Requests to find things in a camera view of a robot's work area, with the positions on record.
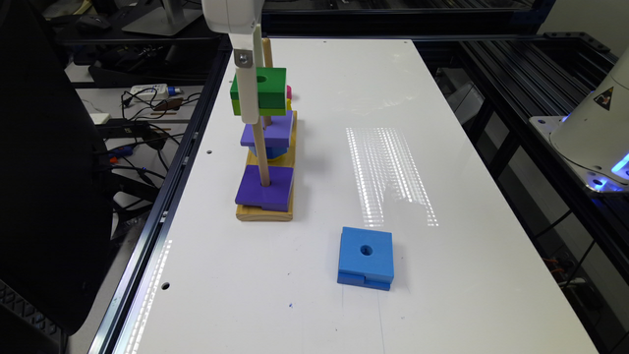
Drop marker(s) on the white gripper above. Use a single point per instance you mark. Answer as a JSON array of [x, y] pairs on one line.
[[240, 17]]

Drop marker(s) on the green square block with hole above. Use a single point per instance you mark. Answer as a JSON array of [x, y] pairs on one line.
[[271, 92]]

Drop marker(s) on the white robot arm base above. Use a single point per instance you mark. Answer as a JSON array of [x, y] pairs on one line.
[[593, 138]]

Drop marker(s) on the light purple square block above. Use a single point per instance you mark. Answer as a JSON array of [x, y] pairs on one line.
[[277, 135]]

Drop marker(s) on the blue block under purple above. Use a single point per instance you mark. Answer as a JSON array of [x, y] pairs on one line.
[[271, 152]]

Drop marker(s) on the dark purple square block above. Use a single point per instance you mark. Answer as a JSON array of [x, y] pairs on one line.
[[275, 197]]

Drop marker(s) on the blue square block with hole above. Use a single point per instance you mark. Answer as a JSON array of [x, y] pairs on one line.
[[366, 258]]

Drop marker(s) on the far wooden peg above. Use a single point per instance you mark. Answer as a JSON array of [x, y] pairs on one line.
[[267, 52]]

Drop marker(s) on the monitor stand base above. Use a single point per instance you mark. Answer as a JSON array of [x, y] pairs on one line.
[[168, 20]]

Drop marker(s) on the white power adapter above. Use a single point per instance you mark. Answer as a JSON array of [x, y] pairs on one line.
[[154, 91]]

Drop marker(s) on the near wooden peg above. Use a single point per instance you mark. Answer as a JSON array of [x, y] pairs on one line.
[[258, 133]]

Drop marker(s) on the wooden peg base board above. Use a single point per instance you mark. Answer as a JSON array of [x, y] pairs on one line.
[[256, 213]]

